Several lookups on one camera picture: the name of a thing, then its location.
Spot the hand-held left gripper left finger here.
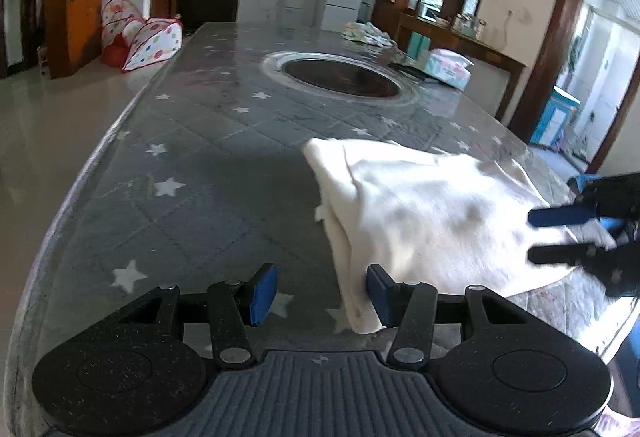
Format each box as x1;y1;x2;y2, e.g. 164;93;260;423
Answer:
115;263;278;367

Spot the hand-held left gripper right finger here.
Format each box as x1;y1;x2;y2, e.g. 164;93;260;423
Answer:
366;264;532;367

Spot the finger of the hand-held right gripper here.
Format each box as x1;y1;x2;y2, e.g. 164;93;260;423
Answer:
527;203;607;229
527;241;603;268

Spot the white garment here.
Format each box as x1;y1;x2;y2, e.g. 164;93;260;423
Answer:
304;137;603;335

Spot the blue cabinet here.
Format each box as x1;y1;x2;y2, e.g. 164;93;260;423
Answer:
530;87;582;151

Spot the person's pink floral clothing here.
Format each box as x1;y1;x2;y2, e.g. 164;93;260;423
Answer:
592;404;640;437

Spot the wooden console table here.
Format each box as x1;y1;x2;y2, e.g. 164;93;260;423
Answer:
395;12;529;123

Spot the pastel tissue pack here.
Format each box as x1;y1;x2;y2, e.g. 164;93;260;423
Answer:
424;48;475;91

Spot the black flat tray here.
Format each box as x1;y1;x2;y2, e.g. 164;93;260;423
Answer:
389;60;436;81

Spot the round black induction cooktop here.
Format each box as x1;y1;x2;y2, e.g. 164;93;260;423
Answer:
262;50;418;106

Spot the teal box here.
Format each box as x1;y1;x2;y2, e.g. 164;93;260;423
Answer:
407;31;432;61

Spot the floral crumpled cloth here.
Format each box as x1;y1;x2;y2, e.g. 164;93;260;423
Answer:
341;20;397;49

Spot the polka dot play tent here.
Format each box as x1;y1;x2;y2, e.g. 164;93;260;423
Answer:
101;0;184;72

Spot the white water dispenser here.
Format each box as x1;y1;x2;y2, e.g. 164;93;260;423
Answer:
281;0;309;26

